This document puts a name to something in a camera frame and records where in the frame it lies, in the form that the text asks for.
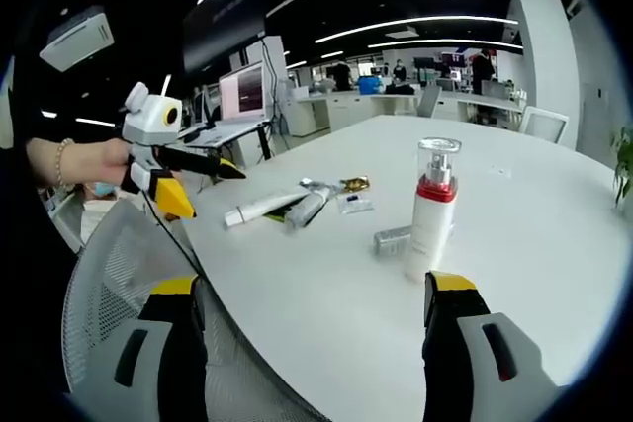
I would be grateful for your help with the blue bin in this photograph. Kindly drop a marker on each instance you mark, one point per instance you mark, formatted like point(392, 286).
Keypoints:
point(371, 85)

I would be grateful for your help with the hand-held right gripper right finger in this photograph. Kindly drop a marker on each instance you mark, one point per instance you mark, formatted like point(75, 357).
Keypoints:
point(452, 343)

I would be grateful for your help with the gold skincare sachet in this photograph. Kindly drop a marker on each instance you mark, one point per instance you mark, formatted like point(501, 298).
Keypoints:
point(353, 183)

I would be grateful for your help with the clear skincare sachet blue square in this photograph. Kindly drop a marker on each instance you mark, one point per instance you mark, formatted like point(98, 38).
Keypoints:
point(353, 204)

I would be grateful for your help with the small white skincare bottle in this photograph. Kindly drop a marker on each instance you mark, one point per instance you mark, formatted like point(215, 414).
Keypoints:
point(390, 241)

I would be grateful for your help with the white standing desk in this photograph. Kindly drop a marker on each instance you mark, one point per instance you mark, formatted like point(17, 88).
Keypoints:
point(222, 130)

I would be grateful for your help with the white mesh chair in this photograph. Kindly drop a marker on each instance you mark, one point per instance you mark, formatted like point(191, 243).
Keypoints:
point(544, 125)

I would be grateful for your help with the person's left hand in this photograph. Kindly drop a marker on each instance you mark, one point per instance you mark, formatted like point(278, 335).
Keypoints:
point(96, 162)

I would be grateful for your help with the long white counter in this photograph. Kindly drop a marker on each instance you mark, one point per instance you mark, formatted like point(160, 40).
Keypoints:
point(346, 106)

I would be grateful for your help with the potted green plant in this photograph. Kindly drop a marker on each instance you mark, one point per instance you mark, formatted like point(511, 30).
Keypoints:
point(623, 160)

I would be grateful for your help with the black hanging panel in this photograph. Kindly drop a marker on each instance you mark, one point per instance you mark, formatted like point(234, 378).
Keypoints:
point(222, 22)

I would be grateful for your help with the grey wall cabinet door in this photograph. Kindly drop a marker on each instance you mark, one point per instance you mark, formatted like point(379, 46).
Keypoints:
point(594, 113)

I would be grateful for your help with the person's dark top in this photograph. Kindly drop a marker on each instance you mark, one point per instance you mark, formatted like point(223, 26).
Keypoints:
point(25, 293)

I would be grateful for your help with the grey mesh office chair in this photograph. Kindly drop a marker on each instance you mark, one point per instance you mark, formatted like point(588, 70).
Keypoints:
point(114, 244)

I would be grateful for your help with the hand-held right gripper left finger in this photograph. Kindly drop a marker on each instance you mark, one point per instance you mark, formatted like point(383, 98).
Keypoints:
point(173, 343)

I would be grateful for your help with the frosted skincare bottle clear cap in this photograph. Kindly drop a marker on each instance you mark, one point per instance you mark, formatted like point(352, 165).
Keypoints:
point(304, 212)

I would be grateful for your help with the white skincare bottle red collar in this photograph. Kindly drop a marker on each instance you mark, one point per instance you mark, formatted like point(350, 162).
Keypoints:
point(432, 224)

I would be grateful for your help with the grey swivel chair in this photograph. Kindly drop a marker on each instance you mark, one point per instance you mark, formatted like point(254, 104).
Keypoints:
point(429, 101)

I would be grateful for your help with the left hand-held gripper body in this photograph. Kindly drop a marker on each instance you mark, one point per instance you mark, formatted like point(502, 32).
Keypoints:
point(148, 120)

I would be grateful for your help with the computer monitor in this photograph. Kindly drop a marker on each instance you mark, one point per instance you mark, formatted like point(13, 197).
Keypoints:
point(242, 91)

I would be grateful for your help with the ceiling air conditioner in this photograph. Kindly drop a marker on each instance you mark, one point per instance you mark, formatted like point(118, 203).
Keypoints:
point(76, 39)

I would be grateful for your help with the black green skincare sachet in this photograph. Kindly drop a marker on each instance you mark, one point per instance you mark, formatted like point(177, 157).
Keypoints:
point(274, 217)

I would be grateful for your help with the white skincare tube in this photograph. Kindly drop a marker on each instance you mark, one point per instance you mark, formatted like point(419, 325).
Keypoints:
point(262, 207)

